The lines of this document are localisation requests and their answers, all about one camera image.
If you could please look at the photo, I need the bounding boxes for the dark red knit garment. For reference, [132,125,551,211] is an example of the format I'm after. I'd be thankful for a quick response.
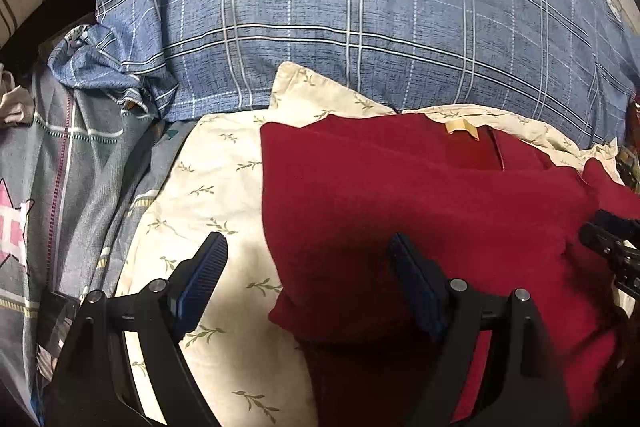
[260,114,639,426]

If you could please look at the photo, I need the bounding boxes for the dark photo booklet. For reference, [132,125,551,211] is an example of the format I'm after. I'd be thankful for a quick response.
[36,289,79,385]

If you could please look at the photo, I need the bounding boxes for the cream leaf-print pillow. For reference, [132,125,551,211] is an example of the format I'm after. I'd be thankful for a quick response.
[113,60,632,427]

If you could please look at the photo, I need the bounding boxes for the grey plaid bed sheet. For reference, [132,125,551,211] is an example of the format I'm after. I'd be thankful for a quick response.
[1,65,194,425]

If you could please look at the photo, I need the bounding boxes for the beige crumpled cloth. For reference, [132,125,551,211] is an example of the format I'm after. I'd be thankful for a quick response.
[0,65,35,129]

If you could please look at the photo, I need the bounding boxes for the blue plaid pillow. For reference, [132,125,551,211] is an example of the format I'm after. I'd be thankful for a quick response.
[49,0,639,148]

